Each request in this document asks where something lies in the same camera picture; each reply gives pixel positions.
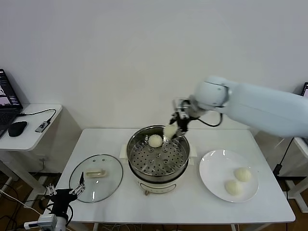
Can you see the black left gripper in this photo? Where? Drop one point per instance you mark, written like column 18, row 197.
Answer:
column 61, row 199

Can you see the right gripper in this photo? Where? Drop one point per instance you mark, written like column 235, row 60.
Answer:
column 184, row 114

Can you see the white steamed baozi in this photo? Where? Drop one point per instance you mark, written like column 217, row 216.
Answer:
column 169, row 132
column 155, row 141
column 233, row 188
column 243, row 174

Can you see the black computer mouse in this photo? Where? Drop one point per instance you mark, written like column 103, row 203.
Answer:
column 17, row 128

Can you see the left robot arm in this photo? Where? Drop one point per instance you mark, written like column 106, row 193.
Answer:
column 60, row 225

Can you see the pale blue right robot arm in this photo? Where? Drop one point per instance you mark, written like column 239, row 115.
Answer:
column 252, row 103

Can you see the stainless steel steamer basket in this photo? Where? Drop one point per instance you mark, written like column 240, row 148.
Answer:
column 168, row 163

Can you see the white table leg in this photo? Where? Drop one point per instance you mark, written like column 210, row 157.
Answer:
column 95, row 227
column 234, row 227

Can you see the white round plate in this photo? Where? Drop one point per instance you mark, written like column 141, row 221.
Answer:
column 216, row 178

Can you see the cream electric cooker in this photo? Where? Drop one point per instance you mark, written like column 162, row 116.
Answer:
column 156, row 186

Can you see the black open laptop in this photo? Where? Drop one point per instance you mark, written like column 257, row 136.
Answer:
column 305, row 90
column 7, row 96

